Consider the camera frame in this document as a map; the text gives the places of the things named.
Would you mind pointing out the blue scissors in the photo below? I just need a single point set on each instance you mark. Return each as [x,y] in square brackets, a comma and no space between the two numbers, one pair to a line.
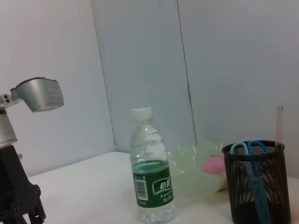
[257,168]

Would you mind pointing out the clear water bottle green label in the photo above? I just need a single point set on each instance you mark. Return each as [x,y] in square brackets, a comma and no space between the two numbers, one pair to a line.
[151,186]

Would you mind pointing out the green glass fruit plate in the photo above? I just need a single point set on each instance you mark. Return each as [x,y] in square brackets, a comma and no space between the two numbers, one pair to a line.
[187,168]

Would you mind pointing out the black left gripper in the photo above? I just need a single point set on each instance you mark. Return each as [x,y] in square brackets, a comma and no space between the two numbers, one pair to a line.
[16,182]

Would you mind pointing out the transparent plastic ruler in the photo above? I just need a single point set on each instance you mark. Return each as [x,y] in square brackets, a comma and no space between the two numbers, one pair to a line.
[279,126]

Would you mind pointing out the pink peach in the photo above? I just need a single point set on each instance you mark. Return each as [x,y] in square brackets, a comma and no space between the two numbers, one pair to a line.
[213,165]

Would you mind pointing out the black mesh pen holder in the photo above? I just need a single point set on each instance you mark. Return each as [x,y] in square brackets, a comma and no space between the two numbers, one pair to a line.
[275,186]

